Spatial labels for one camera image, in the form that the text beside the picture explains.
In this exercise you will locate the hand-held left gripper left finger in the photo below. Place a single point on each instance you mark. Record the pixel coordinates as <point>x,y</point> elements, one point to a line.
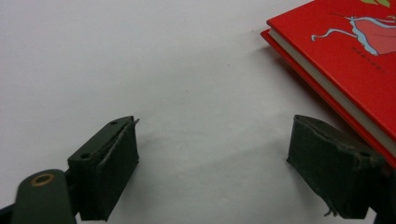
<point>106,168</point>

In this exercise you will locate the red hardcover book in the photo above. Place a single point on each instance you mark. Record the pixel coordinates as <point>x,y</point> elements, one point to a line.
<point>342,62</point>

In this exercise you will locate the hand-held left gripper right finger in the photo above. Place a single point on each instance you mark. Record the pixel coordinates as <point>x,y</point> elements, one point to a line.
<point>333,174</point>

